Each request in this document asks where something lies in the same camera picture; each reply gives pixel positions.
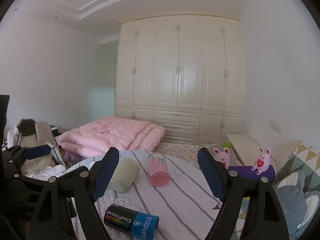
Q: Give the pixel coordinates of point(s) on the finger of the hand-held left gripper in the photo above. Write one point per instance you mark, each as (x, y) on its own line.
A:
(37, 152)

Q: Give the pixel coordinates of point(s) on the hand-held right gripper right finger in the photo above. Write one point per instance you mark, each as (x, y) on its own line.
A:
(211, 173)

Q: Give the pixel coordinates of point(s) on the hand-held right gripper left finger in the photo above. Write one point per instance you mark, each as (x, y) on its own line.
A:
(106, 173)

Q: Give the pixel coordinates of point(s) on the pale green cup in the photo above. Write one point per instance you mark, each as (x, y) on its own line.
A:
(125, 175)

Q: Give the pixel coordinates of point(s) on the pink glass cup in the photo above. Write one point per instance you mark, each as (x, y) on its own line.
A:
(158, 171)

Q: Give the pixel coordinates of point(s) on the beige jacket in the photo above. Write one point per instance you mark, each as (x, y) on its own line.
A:
(30, 137)

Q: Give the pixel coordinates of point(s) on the pink bunny plush toy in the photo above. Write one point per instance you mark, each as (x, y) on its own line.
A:
(261, 162)
(222, 156)

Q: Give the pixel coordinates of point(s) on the white crumpled cloth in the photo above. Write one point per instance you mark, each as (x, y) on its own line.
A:
(53, 172)

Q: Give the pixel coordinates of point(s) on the dark bedside cabinet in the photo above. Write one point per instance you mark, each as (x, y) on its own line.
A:
(57, 129)

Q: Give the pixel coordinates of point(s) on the pink bunny pillow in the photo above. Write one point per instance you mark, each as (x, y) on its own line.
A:
(233, 152)

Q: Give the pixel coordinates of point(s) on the purple pillow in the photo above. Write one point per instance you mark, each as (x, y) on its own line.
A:
(246, 173)

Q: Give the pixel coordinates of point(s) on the heart print bed sheet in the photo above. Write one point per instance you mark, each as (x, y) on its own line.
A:
(182, 151)

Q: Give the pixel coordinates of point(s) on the pink quilt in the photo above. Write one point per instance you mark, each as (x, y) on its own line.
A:
(112, 135)

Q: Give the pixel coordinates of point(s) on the white headboard shelf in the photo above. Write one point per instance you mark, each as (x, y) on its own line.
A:
(247, 145)

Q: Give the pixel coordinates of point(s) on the black panel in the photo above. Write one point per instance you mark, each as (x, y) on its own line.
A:
(4, 115)

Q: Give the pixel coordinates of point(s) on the striped white blanket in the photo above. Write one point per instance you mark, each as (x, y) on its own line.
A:
(172, 205)

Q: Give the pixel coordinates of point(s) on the black and blue canister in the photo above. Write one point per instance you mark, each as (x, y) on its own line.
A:
(131, 221)

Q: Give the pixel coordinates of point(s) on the grey blue plush cushion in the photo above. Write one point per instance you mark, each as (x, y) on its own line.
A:
(292, 202)

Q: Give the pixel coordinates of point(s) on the triangle pattern pillow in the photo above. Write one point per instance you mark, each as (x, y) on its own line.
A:
(300, 161)

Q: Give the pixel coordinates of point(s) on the cream wardrobe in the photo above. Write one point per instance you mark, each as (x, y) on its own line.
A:
(180, 80)

